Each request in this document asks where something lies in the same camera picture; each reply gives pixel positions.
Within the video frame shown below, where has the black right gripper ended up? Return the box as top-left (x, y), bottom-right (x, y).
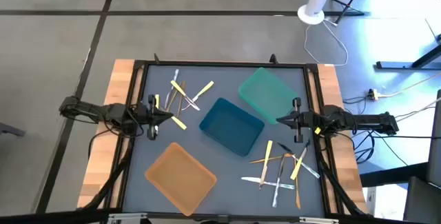
top-left (276, 96), bottom-right (323, 144)

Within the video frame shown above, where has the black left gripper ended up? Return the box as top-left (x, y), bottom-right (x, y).
top-left (132, 94), bottom-right (174, 141)

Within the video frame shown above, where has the gold utensil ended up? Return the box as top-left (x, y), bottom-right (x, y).
top-left (177, 81), bottom-right (187, 118)
top-left (249, 153), bottom-right (294, 165)
top-left (166, 88), bottom-right (180, 112)
top-left (293, 156), bottom-right (302, 210)

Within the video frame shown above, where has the green translucent plastic bin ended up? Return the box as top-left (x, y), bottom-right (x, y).
top-left (238, 66), bottom-right (299, 125)

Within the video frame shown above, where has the blue plastic bin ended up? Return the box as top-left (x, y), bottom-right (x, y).
top-left (198, 96), bottom-right (266, 158)

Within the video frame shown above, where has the orange translucent plastic bin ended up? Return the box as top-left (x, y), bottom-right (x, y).
top-left (144, 142), bottom-right (218, 217)

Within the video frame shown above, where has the silver knife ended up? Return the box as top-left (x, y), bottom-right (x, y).
top-left (240, 176), bottom-right (296, 190)

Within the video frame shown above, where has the grey table mat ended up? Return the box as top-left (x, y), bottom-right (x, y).
top-left (123, 64), bottom-right (327, 218)

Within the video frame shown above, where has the black desk foot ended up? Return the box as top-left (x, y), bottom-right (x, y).
top-left (375, 34), bottom-right (441, 70)
top-left (360, 163), bottom-right (428, 187)

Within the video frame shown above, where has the black tripod stand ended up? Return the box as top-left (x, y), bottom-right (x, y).
top-left (330, 0), bottom-right (371, 25)

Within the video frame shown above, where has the grey furniture foot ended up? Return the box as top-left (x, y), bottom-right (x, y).
top-left (0, 122), bottom-right (27, 138)

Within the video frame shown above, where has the dark grey furniture piece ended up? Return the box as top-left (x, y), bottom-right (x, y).
top-left (402, 89), bottom-right (441, 224)

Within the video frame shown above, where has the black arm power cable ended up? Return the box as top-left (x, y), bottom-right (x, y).
top-left (88, 129), bottom-right (116, 159)

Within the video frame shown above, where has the black aluminium table frame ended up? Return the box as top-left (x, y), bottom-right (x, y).
top-left (79, 58), bottom-right (375, 224)

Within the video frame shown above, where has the white fan power cable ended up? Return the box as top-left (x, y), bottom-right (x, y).
top-left (303, 19), bottom-right (349, 67)

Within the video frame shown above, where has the black floor cable bundle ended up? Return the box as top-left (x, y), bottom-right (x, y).
top-left (342, 96), bottom-right (441, 166)

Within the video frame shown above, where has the silver metal bracket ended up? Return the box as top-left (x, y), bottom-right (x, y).
top-left (107, 212), bottom-right (149, 224)
top-left (298, 216), bottom-right (340, 224)

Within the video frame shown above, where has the yellow floor cable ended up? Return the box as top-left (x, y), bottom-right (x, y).
top-left (377, 73), bottom-right (441, 98)

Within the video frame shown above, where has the white floor cable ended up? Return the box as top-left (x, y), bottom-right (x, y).
top-left (392, 98), bottom-right (441, 123)

